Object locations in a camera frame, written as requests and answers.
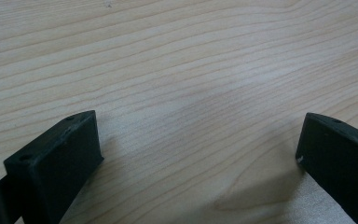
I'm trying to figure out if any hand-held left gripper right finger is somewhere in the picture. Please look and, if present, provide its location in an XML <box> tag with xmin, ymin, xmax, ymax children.
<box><xmin>295</xmin><ymin>112</ymin><xmax>358</xmax><ymax>224</ymax></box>

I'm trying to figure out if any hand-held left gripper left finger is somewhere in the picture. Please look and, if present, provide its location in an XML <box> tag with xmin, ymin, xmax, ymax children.
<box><xmin>3</xmin><ymin>110</ymin><xmax>104</xmax><ymax>224</ymax></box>

